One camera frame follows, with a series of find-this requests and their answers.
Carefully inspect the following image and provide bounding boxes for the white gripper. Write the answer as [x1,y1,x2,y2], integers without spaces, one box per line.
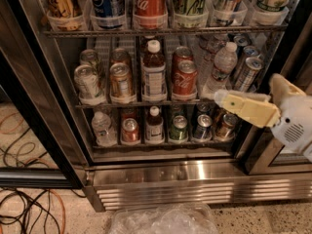
[214,73,312,162]

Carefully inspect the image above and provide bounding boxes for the slim silver can middle front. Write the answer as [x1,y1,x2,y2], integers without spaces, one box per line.
[233,57,263,92]

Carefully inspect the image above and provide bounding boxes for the slim silver can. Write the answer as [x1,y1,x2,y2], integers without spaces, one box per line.
[233,57,263,92]
[240,45,260,61]
[233,34,251,48]

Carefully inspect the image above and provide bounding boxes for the gold can bottom shelf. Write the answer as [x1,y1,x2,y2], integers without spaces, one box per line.
[214,113,238,141]

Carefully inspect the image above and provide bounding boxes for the slim silver can middle rear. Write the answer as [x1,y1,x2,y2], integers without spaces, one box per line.
[233,34,251,48]

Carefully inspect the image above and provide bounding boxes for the blue can bottom shelf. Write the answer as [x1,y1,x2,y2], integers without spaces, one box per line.
[192,114,212,141]

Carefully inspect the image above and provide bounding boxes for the red Coke can middle front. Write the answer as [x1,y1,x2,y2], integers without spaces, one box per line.
[173,60,197,100]

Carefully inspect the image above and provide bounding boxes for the red coke can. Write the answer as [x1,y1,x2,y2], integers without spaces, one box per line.
[173,60,197,100]
[173,46,193,65]

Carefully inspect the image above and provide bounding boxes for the green can bottom shelf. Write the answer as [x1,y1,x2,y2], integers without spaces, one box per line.
[170,115,187,141]

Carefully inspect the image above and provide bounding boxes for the blue Red Bull can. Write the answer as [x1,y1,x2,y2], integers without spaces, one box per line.
[214,0,242,26]

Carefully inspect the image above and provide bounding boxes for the red Coke can middle rear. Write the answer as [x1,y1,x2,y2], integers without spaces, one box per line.
[173,46,193,65]

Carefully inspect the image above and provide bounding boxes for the brown tea bottle bottom shelf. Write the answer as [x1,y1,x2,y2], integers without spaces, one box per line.
[145,106,164,143]

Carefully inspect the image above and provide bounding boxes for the brown tea bottle shelf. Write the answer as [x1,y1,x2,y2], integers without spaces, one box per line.
[141,40,167,101]
[145,106,164,143]

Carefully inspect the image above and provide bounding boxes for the brown tea bottle middle shelf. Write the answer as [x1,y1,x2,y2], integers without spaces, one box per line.
[141,40,167,101]

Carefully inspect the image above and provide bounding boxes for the red can bottom shelf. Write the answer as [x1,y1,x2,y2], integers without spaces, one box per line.
[122,118,139,143]

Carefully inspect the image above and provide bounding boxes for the orange can middle shelf front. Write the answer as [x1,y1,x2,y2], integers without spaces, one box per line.
[109,62,134,103]

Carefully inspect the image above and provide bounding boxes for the orange can shelf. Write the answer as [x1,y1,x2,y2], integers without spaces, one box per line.
[109,62,134,103]
[109,48,132,67]

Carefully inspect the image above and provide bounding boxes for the red Coca-Cola can top shelf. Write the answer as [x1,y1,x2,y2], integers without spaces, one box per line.
[135,0,166,29]

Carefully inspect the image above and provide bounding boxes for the orange can middle shelf rear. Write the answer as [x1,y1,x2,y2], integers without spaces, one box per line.
[109,48,132,67]

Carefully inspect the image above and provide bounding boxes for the stainless steel display fridge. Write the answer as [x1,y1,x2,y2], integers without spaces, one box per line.
[0,0,312,212]

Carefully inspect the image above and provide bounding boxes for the clear water bottle bottom shelf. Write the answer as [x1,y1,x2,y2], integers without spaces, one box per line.
[92,111,117,146]

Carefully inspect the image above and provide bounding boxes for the silver can middle shelf front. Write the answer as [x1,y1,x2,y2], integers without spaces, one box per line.
[74,64,105,105]

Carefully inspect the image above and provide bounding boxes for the silver can shelf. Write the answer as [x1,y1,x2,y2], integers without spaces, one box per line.
[80,49,99,69]
[74,64,105,105]

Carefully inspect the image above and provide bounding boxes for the silver can middle shelf rear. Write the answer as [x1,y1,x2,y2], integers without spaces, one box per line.
[80,49,99,69]

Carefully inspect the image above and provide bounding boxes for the blue Pepsi can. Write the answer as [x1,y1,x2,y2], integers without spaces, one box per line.
[92,0,126,29]

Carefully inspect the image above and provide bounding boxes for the yellow tea can top shelf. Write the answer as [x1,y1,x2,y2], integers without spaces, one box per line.
[47,0,82,31]

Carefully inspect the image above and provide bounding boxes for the clear water bottle middle front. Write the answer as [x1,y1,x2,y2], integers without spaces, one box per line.
[203,42,238,98]

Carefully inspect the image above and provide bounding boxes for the clear water bottle middle rear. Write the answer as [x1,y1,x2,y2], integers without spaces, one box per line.
[199,34,229,62]

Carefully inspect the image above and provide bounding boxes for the clear plastic bag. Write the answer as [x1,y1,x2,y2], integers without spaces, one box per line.
[108,203,218,234]

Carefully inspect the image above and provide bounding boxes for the orange cable on floor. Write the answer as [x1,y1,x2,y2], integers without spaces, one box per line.
[0,111,66,234]

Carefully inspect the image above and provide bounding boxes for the black cable on floor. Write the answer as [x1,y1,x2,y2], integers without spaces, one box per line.
[0,127,86,234]

